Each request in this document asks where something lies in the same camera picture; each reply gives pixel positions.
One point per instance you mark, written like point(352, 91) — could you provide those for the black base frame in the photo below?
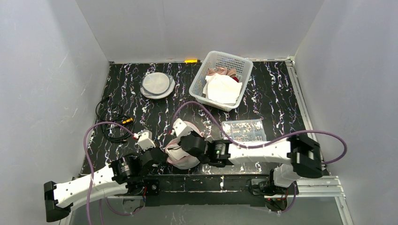
point(229, 189)

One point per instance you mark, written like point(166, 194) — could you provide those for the white mesh bag blue trim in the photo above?
point(157, 85)

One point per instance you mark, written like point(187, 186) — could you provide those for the clear plastic compartment box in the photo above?
point(244, 130)

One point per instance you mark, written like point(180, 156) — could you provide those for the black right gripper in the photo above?
point(187, 141)

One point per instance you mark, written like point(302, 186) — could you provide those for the white bra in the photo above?
point(222, 89)

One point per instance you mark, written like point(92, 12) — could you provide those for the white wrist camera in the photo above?
point(182, 128)
point(145, 140)

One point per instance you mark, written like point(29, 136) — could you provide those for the aluminium rail frame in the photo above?
point(328, 185)

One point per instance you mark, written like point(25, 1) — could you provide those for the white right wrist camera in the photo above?
point(182, 128)

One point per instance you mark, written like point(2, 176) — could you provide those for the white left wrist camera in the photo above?
point(145, 140)

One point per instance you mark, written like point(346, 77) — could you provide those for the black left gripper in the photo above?
point(158, 154)

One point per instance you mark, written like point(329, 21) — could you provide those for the yellow orange marker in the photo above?
point(192, 61)

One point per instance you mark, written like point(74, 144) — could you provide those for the white plastic basket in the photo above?
point(216, 59)

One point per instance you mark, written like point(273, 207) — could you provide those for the white mesh bag pink trim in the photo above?
point(179, 158)

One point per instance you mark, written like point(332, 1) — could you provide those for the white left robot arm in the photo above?
point(122, 176)

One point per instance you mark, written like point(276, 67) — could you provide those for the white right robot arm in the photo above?
point(298, 155)

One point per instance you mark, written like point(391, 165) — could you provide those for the beige pink bra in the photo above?
point(222, 71)

